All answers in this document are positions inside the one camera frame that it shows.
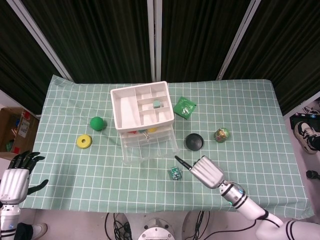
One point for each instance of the green checked tablecloth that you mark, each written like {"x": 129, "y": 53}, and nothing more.
{"x": 100, "y": 180}

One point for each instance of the white shoe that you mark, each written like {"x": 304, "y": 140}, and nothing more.
{"x": 40, "y": 230}

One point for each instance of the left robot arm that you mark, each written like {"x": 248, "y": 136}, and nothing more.
{"x": 8, "y": 220}

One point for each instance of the green sachet packet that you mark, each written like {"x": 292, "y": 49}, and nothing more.
{"x": 185, "y": 107}

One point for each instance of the green ball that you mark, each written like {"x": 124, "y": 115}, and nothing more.
{"x": 96, "y": 123}

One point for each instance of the white plastic drawer cabinet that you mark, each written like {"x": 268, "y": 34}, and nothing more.
{"x": 125, "y": 110}

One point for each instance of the brown cardboard box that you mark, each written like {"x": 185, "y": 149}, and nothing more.
{"x": 15, "y": 130}

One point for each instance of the gold green foil cup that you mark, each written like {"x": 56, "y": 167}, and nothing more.
{"x": 221, "y": 135}

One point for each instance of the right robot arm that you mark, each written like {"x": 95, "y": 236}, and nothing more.
{"x": 250, "y": 207}

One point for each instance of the white partition frame post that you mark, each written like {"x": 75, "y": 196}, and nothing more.
{"x": 42, "y": 42}
{"x": 237, "y": 40}
{"x": 155, "y": 40}

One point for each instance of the clear plastic drawer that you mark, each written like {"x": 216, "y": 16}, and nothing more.
{"x": 150, "y": 152}

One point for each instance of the white black sneaker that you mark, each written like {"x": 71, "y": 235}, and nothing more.
{"x": 306, "y": 136}

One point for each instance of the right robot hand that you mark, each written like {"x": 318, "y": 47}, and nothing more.
{"x": 208, "y": 172}

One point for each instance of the round grey robot base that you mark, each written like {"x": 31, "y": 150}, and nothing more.
{"x": 156, "y": 231}

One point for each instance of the dark partition screen panel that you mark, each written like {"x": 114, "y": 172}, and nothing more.
{"x": 100, "y": 37}
{"x": 287, "y": 50}
{"x": 17, "y": 62}
{"x": 200, "y": 37}

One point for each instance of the black round lid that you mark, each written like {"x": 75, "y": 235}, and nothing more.
{"x": 194, "y": 142}

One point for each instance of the small teal block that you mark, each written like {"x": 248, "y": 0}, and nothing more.
{"x": 156, "y": 104}

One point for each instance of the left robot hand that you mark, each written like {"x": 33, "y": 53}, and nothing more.
{"x": 13, "y": 182}

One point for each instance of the small blue green toy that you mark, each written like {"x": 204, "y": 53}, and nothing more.
{"x": 175, "y": 173}

